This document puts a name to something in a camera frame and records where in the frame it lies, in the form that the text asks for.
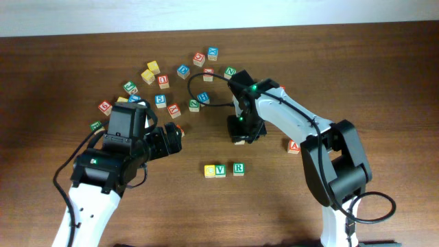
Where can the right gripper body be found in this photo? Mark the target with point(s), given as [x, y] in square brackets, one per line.
[241, 134]

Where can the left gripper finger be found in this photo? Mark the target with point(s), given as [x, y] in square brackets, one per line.
[173, 137]
[160, 142]

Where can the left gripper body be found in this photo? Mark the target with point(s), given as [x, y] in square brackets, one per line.
[173, 138]

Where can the blue P block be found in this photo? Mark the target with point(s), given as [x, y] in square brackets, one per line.
[242, 142]

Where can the green R block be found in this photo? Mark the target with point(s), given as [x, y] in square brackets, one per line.
[238, 169]

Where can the green V block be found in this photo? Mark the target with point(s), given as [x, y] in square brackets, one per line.
[220, 171]

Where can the yellow C block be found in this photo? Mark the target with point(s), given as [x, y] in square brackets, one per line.
[209, 171]

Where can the red A block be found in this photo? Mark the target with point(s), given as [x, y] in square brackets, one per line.
[293, 147]

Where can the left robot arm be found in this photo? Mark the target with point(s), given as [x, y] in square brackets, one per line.
[105, 169]

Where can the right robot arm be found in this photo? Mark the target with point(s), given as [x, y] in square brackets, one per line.
[335, 164]

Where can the red I block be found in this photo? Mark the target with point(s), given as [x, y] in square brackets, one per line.
[181, 131]

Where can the red K block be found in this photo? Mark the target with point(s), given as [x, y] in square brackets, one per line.
[174, 111]

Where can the blue 5 block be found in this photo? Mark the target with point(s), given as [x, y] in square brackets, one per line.
[160, 101]

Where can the green Z block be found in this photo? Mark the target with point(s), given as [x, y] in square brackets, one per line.
[194, 106]

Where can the blue H block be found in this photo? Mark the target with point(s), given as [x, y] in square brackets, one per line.
[203, 99]

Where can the blue L block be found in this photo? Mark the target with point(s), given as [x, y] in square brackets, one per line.
[134, 98]

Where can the red U block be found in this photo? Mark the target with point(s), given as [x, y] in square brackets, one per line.
[163, 81]

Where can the yellow block left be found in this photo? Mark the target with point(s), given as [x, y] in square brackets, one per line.
[122, 99]

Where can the green N block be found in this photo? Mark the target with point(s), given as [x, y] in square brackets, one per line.
[229, 72]

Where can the green B block left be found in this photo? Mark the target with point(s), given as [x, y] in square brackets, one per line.
[96, 125]

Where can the green J block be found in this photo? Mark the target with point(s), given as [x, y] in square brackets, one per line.
[130, 88]

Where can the red Y block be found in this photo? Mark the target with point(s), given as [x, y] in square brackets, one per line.
[208, 74]

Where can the red 6 block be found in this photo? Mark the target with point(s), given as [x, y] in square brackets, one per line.
[105, 107]

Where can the yellow block lower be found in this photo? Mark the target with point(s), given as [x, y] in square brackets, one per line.
[147, 76]

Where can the blue D block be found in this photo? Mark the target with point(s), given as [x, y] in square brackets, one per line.
[183, 71]

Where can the yellow block upper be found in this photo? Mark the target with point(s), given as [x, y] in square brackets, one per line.
[153, 67]

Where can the red Q block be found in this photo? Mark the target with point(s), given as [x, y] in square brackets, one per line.
[199, 59]

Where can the blue X block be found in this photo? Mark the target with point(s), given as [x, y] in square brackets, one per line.
[212, 53]

